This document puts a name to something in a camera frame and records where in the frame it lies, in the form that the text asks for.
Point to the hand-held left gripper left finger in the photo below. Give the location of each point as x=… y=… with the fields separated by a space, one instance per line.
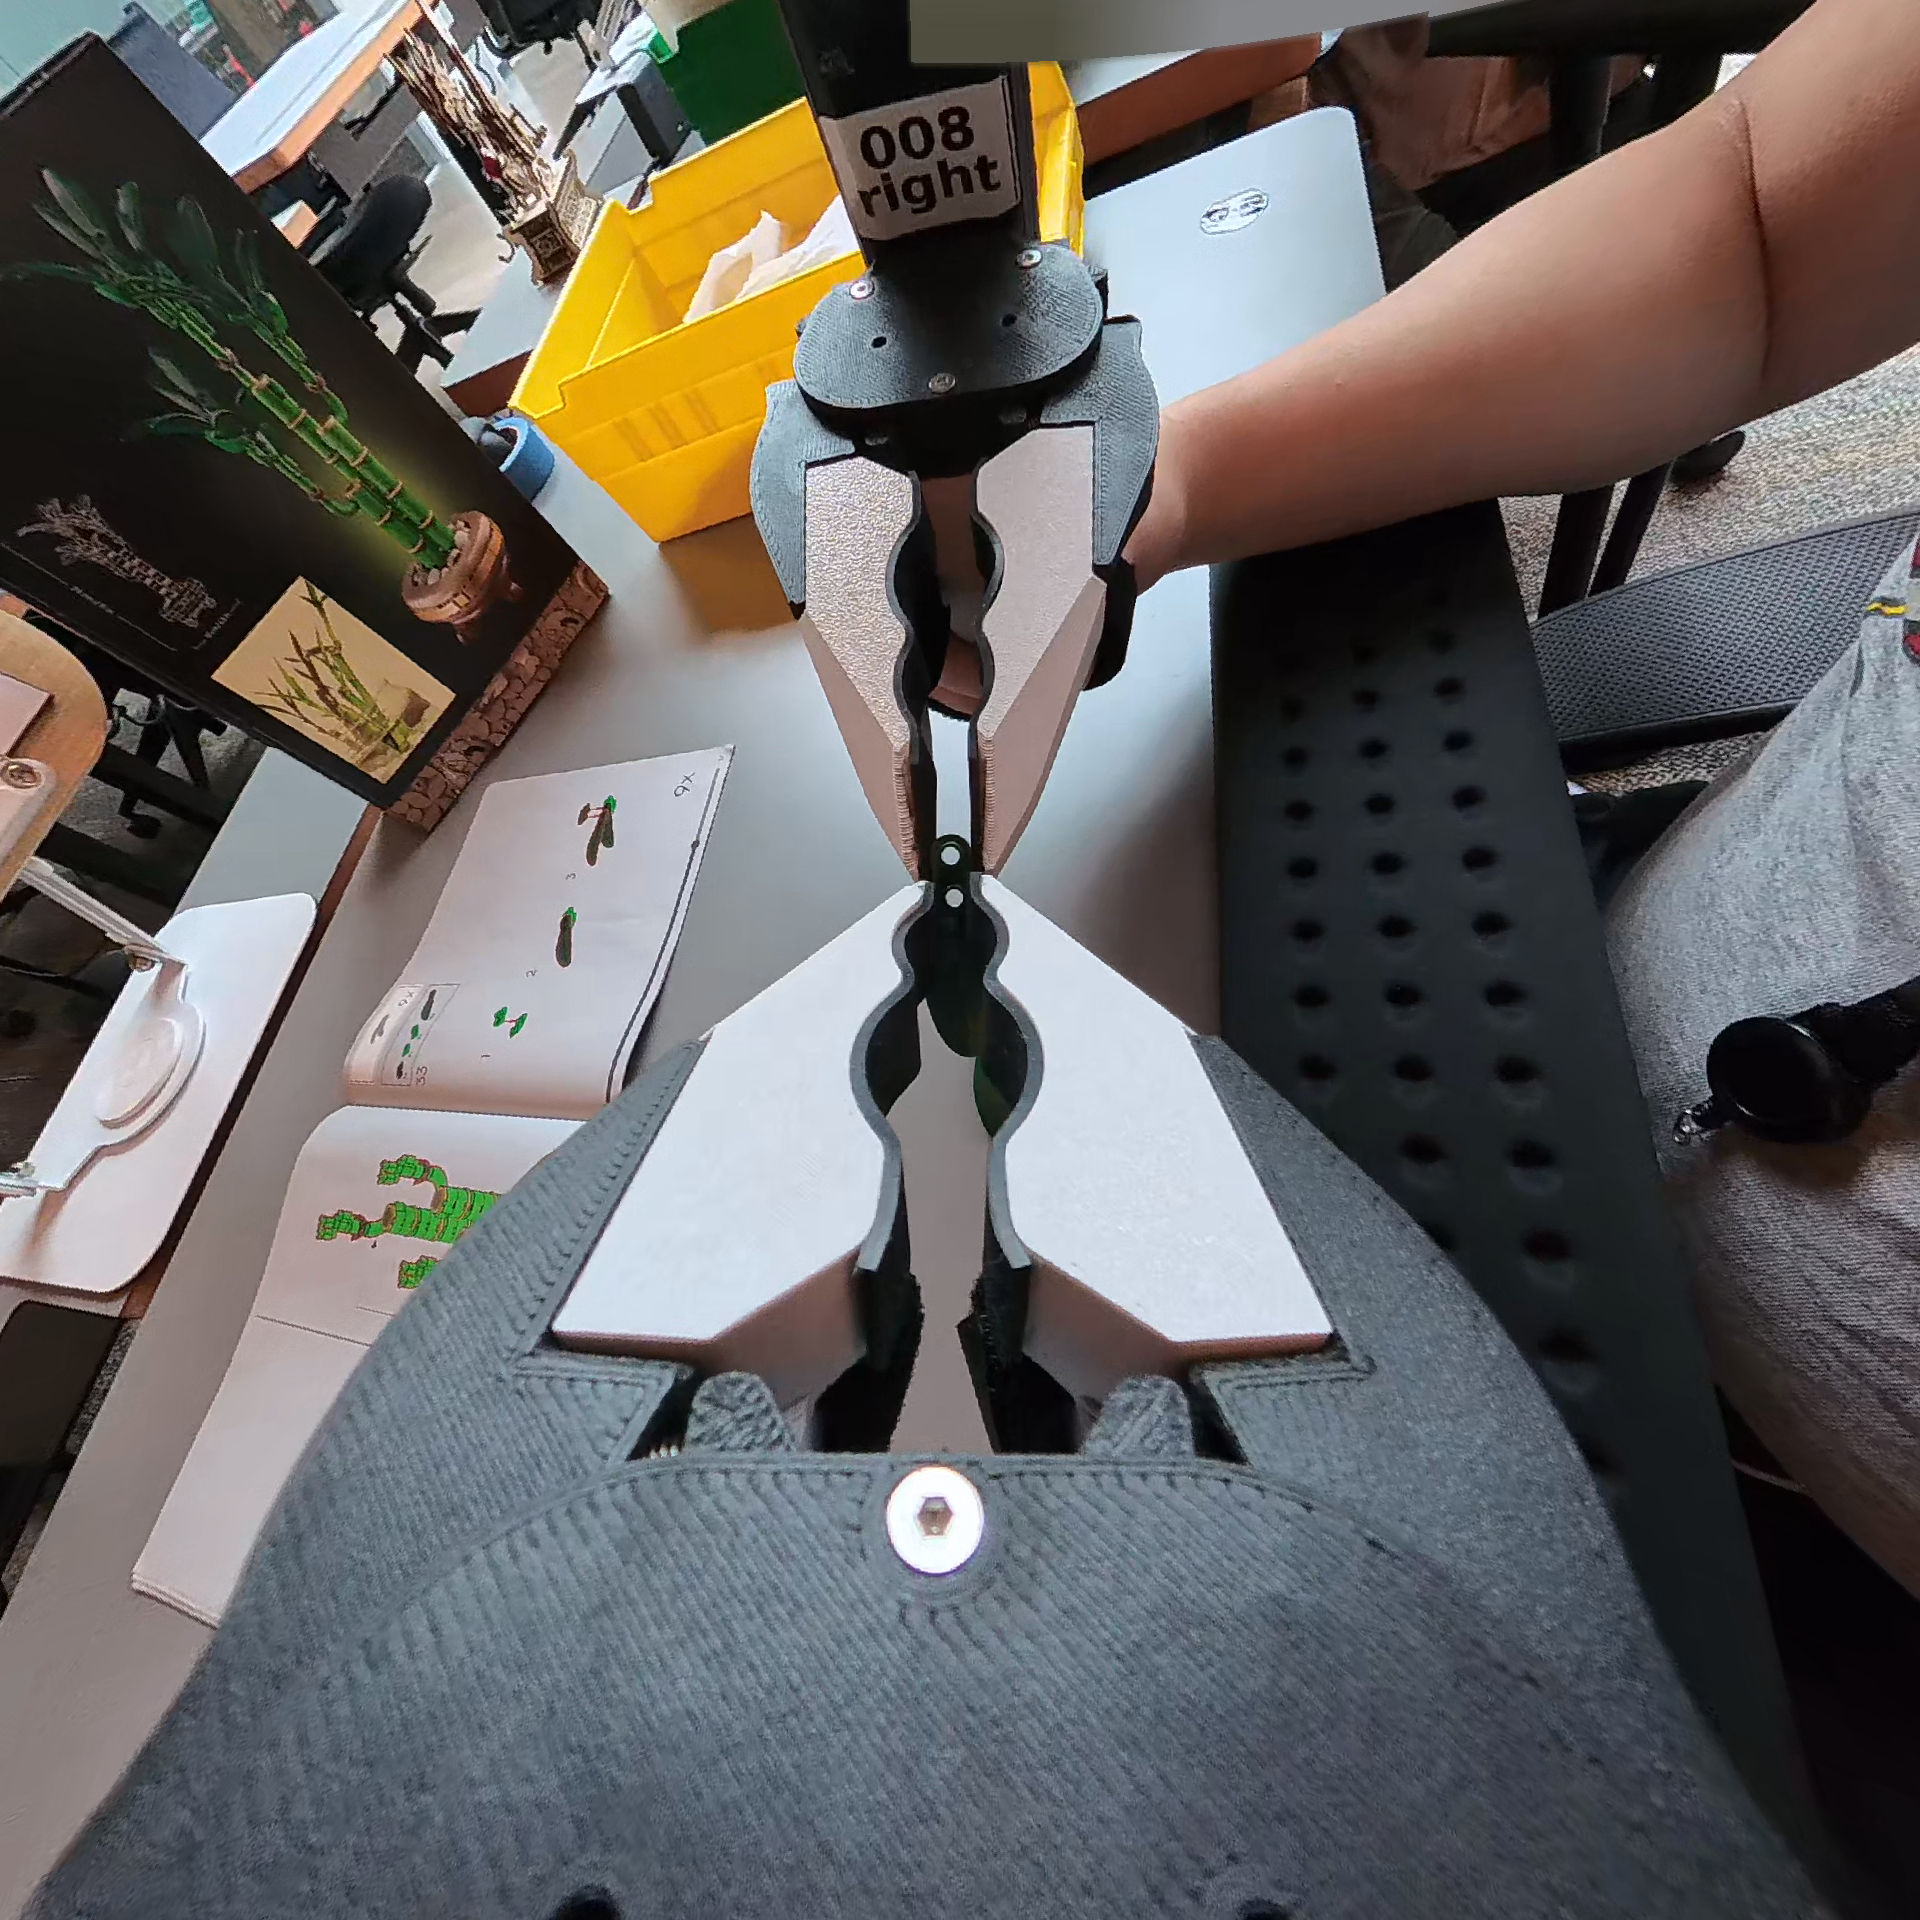
x=735 y=1200

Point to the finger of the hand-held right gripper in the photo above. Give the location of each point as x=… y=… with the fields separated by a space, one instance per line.
x=1049 y=569
x=855 y=600

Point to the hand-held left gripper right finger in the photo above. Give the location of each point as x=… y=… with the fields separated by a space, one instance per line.
x=1154 y=1200

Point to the dark green toy leaf piece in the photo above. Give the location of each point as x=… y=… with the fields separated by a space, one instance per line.
x=960 y=960

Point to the person's right forearm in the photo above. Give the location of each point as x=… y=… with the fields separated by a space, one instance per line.
x=1501 y=330

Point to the person's right hand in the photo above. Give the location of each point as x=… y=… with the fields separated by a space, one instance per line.
x=960 y=661

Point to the crumpled white paper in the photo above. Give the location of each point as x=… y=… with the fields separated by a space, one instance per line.
x=764 y=263

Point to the yellow plastic bin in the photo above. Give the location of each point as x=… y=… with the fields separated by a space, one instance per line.
x=661 y=390

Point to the black table grommet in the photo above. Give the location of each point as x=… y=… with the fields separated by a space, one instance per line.
x=1232 y=210

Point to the green plastic bin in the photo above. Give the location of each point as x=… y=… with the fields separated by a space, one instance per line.
x=735 y=68

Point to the building instruction booklet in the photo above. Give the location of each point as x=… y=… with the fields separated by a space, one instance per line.
x=570 y=901

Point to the blue tape roll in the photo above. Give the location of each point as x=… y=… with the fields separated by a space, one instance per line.
x=518 y=452

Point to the black studded pad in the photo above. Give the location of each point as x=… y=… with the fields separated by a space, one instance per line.
x=1425 y=932

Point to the brown toy lantern model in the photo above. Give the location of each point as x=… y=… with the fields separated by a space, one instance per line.
x=546 y=217

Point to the black office chair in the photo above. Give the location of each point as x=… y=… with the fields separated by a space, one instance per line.
x=382 y=254

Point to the white folding stand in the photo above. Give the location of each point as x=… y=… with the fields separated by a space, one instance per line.
x=135 y=1080

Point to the black bamboo picture box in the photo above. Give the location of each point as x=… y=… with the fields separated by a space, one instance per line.
x=225 y=376

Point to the dark mesh chair armrest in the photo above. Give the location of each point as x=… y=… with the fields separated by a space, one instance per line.
x=1725 y=629

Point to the grey printed shirt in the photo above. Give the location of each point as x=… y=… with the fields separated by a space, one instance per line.
x=1770 y=901

